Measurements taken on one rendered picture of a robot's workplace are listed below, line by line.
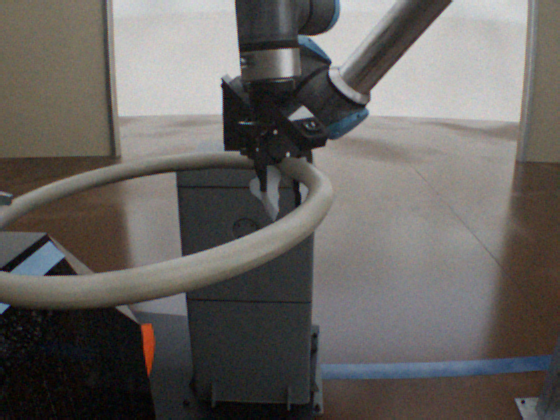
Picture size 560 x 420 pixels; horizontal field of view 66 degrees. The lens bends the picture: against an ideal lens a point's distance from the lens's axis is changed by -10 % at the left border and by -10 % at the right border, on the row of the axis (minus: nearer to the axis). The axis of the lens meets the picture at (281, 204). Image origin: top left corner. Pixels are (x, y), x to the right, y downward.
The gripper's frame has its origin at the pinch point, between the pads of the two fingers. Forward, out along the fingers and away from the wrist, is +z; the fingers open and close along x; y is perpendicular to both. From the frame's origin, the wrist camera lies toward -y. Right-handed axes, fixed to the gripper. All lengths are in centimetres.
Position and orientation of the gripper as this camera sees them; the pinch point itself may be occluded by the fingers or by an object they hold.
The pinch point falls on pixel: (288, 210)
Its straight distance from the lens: 74.6
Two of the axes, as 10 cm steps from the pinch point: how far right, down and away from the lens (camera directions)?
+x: -8.0, 2.4, -5.5
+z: 0.7, 9.5, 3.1
